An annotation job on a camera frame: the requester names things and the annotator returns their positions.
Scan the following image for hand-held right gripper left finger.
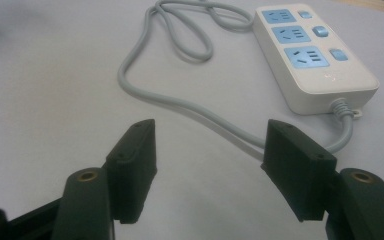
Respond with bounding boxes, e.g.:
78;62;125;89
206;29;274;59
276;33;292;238
51;118;158;240

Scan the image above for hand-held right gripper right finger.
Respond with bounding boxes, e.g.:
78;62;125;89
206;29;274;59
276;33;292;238
260;119;384;240

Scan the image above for grey power strip cable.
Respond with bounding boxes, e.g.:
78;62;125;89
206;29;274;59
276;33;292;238
117;0;355;162

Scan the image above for white power strip blue sockets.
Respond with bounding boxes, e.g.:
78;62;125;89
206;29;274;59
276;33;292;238
252;3;380;120

